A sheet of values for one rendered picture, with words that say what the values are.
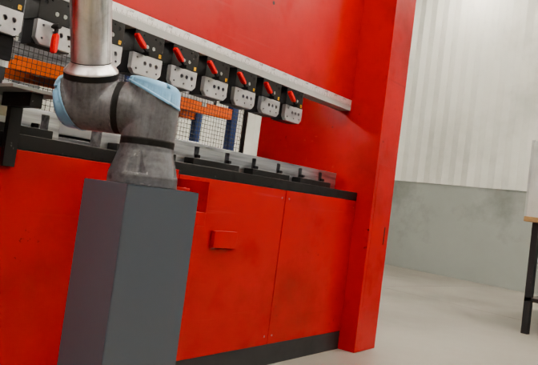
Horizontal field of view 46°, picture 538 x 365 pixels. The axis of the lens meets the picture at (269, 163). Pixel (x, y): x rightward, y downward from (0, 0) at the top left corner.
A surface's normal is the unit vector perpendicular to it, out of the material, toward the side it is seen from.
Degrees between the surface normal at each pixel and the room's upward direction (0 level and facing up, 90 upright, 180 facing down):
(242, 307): 90
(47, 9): 90
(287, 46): 90
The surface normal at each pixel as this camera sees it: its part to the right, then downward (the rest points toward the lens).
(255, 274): 0.80, 0.07
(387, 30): -0.58, -0.12
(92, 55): 0.26, 0.34
